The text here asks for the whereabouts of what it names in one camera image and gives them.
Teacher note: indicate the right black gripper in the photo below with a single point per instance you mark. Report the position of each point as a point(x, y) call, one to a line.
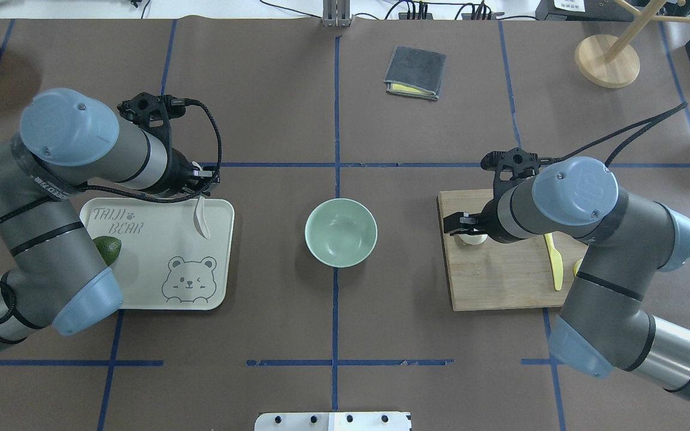
point(489, 216)

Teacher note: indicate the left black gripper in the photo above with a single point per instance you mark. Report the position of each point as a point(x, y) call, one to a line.
point(178, 172)

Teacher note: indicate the white ceramic spoon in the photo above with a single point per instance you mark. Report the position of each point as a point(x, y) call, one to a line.
point(199, 218)

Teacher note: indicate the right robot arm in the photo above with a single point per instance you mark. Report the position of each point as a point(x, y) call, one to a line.
point(629, 238)

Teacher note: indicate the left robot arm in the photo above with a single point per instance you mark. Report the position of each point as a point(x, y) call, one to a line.
point(69, 143)

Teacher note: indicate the light green bowl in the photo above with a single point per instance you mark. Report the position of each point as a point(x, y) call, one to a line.
point(341, 233)

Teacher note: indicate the wooden cutting board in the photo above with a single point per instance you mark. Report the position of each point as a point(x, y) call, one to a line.
point(495, 276)

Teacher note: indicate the cream bear tray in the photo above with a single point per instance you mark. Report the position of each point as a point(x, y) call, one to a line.
point(164, 264)

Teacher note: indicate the yellow plastic knife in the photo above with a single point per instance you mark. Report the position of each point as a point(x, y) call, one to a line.
point(556, 262)

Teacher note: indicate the green avocado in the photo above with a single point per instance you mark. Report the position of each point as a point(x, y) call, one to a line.
point(108, 247)

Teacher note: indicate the grey folded cloth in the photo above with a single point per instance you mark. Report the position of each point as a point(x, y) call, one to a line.
point(415, 72)

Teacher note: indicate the wooden mug tree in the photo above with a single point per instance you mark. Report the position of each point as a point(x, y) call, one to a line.
point(611, 62)

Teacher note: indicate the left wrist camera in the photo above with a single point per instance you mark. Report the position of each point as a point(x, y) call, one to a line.
point(149, 111)

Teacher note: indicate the aluminium frame post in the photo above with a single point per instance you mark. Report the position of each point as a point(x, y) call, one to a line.
point(336, 14)

